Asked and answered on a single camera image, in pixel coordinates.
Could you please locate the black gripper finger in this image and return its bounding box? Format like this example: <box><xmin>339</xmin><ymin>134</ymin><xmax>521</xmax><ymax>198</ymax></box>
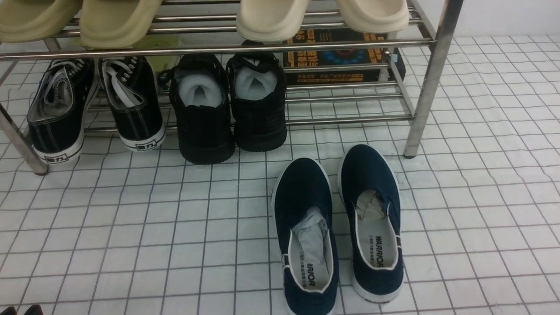
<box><xmin>23</xmin><ymin>304</ymin><xmax>44</xmax><ymax>315</ymax></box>

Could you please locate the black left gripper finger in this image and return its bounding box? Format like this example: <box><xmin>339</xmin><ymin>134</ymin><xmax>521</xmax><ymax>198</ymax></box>
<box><xmin>0</xmin><ymin>307</ymin><xmax>17</xmax><ymax>315</ymax></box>

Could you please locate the navy slip-on shoe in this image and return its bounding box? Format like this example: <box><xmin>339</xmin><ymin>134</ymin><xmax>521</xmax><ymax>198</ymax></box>
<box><xmin>337</xmin><ymin>144</ymin><xmax>405</xmax><ymax>304</ymax></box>
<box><xmin>271</xmin><ymin>157</ymin><xmax>339</xmax><ymax>315</ymax></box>

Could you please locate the stainless steel shoe rack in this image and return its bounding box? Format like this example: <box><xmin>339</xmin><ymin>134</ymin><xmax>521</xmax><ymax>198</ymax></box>
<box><xmin>1</xmin><ymin>0</ymin><xmax>463</xmax><ymax>175</ymax></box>

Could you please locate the black canvas sneaker far left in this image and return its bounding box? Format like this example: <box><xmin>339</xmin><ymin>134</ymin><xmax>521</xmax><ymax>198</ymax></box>
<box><xmin>27</xmin><ymin>58</ymin><xmax>98</xmax><ymax>164</ymax></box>

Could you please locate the black canvas sneaker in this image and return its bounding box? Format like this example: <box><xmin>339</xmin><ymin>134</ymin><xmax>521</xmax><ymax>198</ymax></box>
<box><xmin>98</xmin><ymin>56</ymin><xmax>166</xmax><ymax>152</ymax></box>
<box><xmin>27</xmin><ymin>58</ymin><xmax>98</xmax><ymax>164</ymax></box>

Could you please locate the black mesh sneaker left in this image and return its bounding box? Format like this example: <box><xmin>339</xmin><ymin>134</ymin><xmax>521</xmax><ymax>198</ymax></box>
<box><xmin>159</xmin><ymin>53</ymin><xmax>236</xmax><ymax>164</ymax></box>

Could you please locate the black mesh sneaker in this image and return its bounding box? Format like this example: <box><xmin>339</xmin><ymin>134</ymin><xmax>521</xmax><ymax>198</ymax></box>
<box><xmin>159</xmin><ymin>53</ymin><xmax>236</xmax><ymax>164</ymax></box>
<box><xmin>226</xmin><ymin>51</ymin><xmax>287</xmax><ymax>152</ymax></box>

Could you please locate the olive green slipper far left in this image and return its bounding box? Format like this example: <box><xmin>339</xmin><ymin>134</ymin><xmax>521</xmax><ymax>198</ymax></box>
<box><xmin>0</xmin><ymin>0</ymin><xmax>83</xmax><ymax>43</ymax></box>

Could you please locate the olive green slipper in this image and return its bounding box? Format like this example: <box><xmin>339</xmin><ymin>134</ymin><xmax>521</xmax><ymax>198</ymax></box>
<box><xmin>0</xmin><ymin>0</ymin><xmax>83</xmax><ymax>43</ymax></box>
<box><xmin>80</xmin><ymin>0</ymin><xmax>162</xmax><ymax>49</ymax></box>

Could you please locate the black mesh sneaker right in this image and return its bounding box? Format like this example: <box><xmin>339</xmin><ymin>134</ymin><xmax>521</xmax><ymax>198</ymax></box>
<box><xmin>226</xmin><ymin>51</ymin><xmax>287</xmax><ymax>152</ymax></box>

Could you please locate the cream slipper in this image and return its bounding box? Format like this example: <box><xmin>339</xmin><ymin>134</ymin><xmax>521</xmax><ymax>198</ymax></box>
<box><xmin>236</xmin><ymin>0</ymin><xmax>310</xmax><ymax>42</ymax></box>
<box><xmin>337</xmin><ymin>0</ymin><xmax>410</xmax><ymax>34</ymax></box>

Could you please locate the black box with orange text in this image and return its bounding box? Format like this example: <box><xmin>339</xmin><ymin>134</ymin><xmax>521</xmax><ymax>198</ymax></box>
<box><xmin>281</xmin><ymin>28</ymin><xmax>387</xmax><ymax>86</ymax></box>

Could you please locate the cream slipper right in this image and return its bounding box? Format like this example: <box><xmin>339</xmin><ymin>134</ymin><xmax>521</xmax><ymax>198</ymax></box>
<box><xmin>337</xmin><ymin>0</ymin><xmax>410</xmax><ymax>34</ymax></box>

